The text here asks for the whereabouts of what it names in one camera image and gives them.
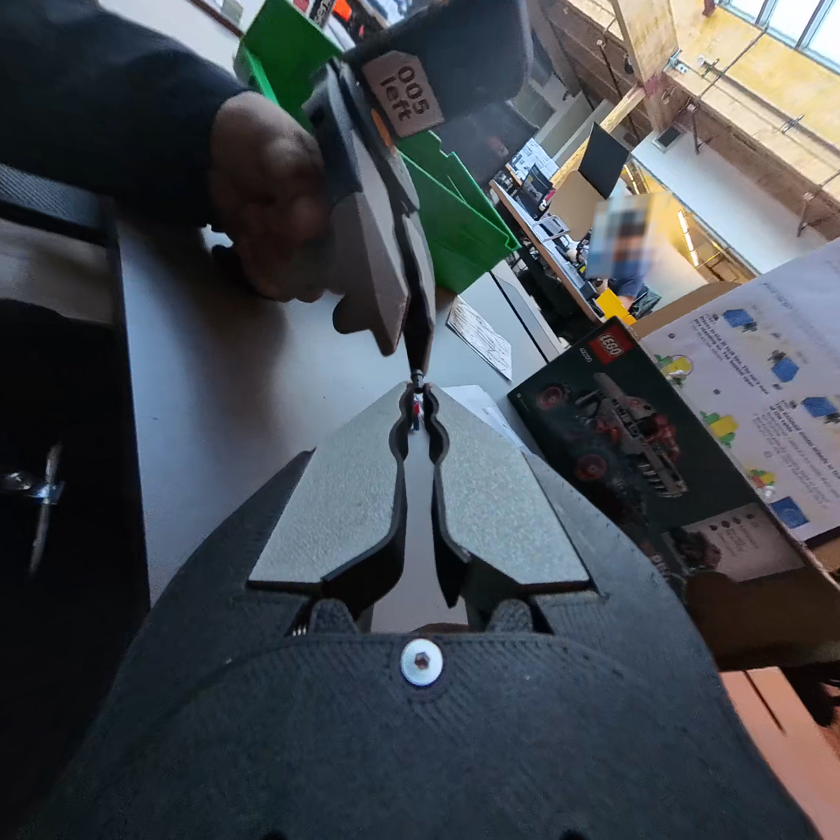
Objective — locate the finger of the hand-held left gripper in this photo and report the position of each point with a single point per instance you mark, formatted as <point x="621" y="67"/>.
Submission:
<point x="374" y="282"/>
<point x="421" y="289"/>

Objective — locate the green plastic bin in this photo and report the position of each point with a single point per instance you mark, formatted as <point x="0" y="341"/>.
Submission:
<point x="459" y="229"/>

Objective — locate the black lego set box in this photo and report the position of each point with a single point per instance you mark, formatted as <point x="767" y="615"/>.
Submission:
<point x="630" y="433"/>

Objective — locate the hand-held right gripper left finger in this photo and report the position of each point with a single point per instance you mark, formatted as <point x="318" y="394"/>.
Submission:
<point x="341" y="505"/>

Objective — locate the wooden office desk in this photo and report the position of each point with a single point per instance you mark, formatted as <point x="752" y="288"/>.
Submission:
<point x="531" y="236"/>

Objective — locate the small black lego pin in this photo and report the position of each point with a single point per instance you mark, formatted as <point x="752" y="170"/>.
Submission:
<point x="417" y="380"/>

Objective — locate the small red blue lego piece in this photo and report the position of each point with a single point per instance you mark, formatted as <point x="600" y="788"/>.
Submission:
<point x="416" y="412"/>

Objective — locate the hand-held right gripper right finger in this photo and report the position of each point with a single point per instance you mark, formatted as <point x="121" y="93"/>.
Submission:
<point x="505" y="518"/>

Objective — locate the brown cardboard box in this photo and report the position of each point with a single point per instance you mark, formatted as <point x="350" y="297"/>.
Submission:
<point x="689" y="305"/>

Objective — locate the yellow plastic object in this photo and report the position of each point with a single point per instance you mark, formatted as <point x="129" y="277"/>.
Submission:
<point x="615" y="307"/>

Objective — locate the white line-drawing paper sheet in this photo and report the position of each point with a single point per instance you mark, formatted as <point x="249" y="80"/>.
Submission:
<point x="482" y="338"/>

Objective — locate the person's left hand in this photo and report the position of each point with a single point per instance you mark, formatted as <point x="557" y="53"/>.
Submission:
<point x="269" y="197"/>

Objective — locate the printed brick instruction sheet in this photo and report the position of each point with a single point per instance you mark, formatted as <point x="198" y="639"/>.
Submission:
<point x="774" y="380"/>

